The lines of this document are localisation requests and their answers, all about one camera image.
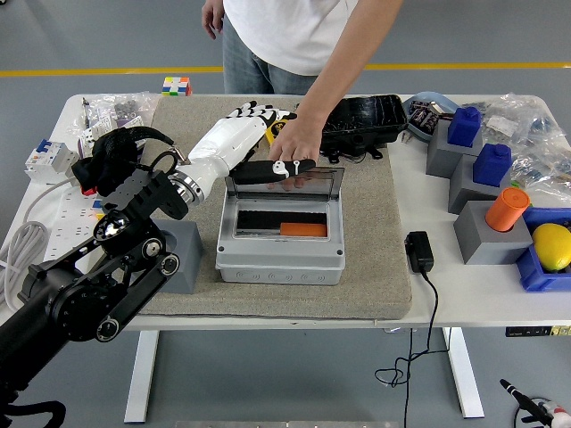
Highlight person's left hand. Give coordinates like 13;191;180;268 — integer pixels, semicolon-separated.
267;118;323;191

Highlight person's right hand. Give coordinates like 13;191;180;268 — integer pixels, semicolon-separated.
200;0;226;41

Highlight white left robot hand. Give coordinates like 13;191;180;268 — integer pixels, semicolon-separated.
182;101;319;197

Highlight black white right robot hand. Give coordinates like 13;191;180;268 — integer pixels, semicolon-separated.
499;378;567;428

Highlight orange cylinder battery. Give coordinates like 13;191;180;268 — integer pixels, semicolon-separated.
279;222;328;238
484;186;532;233

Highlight grey electrical box clear lid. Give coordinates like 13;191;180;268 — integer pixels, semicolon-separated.
215;165;348;284

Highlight yellow tape measure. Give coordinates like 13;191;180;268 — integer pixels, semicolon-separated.
266;119;289;146

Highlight grey-brown mat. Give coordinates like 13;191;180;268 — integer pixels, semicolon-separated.
103;95;412;318

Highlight black table control panel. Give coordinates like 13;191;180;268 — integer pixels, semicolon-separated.
505;326;571;338

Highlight white-faced puzzle cube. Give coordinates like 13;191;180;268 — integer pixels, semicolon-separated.
161;76;194;97

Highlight person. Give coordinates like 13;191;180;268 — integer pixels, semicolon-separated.
200;0;406;95

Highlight black plastic case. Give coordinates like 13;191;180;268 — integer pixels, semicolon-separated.
319;94;410;164

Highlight clear bags with white parts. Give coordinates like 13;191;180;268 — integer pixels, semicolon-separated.
66;91;161;151

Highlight blue plastic bin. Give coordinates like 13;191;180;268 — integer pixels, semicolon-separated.
516;207;571;293

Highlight grey block with round hole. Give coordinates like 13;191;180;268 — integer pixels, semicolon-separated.
146;218;204;295

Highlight light blue tray dark packets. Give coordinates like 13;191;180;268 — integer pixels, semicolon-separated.
403;91;460;144

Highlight black cloth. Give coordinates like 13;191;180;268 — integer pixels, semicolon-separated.
70;128;140;198

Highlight yellow lemon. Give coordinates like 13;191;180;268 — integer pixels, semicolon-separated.
533;223;571;273

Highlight black power adapter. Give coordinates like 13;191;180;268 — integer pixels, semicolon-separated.
404;230;435;274

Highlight blue bottle-shaped block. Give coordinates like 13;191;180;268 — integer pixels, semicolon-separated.
472;143;513;187
447;105;483;148

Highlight white power strip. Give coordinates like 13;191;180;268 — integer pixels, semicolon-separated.
42;186;106;262

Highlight white blue circuit breaker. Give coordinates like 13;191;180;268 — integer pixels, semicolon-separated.
24;139;80;185

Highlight clear bags of small parts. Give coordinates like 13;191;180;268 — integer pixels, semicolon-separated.
484;92;571;209

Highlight black adapter cord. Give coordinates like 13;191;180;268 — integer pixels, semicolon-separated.
374;269;451;428

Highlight white power strip cable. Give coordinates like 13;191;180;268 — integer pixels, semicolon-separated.
0;177;79;313

